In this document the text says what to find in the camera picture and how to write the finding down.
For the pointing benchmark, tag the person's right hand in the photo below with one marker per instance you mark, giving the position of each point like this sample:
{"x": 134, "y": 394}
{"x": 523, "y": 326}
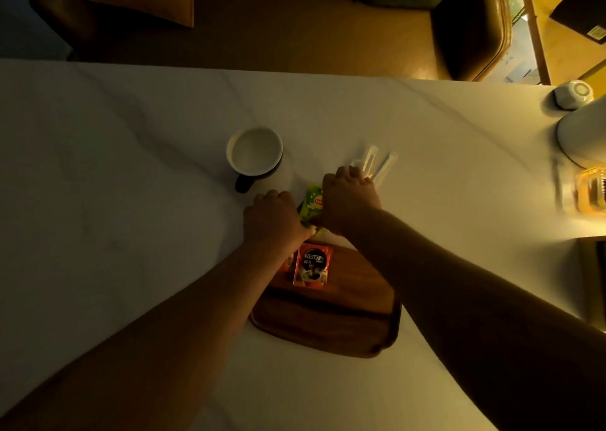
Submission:
{"x": 350, "y": 198}

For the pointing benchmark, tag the person's left hand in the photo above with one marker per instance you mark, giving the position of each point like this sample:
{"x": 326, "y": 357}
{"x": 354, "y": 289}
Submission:
{"x": 272, "y": 222}

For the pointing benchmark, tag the person's right fingers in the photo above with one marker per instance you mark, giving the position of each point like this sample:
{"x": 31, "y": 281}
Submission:
{"x": 349, "y": 173}

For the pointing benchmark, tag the person's left thumb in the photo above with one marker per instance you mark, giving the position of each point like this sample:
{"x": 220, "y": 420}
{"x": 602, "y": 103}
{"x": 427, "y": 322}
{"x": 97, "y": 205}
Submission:
{"x": 307, "y": 231}

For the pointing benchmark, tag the green tea bag packet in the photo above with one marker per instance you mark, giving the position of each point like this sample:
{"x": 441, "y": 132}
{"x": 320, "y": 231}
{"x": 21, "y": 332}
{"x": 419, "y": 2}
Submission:
{"x": 310, "y": 203}

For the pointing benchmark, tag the person's left forearm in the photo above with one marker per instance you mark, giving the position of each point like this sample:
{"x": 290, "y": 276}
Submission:
{"x": 189, "y": 331}

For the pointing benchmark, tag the person's right forearm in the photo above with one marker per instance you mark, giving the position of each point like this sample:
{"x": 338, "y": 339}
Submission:
{"x": 473, "y": 312}

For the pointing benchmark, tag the clear wrapped stirrer stick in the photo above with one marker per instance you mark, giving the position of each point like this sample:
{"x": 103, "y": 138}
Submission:
{"x": 386, "y": 166}
{"x": 370, "y": 157}

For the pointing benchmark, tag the red instant coffee sachet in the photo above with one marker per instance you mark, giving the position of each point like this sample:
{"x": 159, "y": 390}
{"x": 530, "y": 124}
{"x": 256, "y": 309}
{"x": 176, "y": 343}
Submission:
{"x": 312, "y": 266}

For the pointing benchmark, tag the black mug with white inside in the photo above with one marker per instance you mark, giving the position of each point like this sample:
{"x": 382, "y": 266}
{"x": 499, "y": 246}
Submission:
{"x": 254, "y": 154}

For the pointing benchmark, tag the brown wooden tray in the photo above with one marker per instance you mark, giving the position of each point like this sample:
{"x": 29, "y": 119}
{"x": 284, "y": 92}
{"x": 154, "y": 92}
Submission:
{"x": 341, "y": 322}

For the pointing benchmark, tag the brown leather sofa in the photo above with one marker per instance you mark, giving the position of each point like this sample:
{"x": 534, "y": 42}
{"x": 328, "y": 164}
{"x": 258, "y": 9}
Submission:
{"x": 307, "y": 38}

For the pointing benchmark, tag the small white round device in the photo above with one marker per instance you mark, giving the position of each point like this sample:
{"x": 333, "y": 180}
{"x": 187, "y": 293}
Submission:
{"x": 574, "y": 94}

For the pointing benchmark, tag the white kettle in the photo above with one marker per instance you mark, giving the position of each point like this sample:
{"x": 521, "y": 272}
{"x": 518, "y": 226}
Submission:
{"x": 584, "y": 135}

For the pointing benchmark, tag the clear glass container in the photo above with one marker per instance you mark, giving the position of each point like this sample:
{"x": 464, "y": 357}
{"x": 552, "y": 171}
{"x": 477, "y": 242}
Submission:
{"x": 592, "y": 191}

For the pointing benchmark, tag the wooden side table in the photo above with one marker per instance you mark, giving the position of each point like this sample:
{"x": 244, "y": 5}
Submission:
{"x": 563, "y": 52}

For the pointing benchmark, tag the black box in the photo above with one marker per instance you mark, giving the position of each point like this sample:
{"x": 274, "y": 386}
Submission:
{"x": 580, "y": 4}

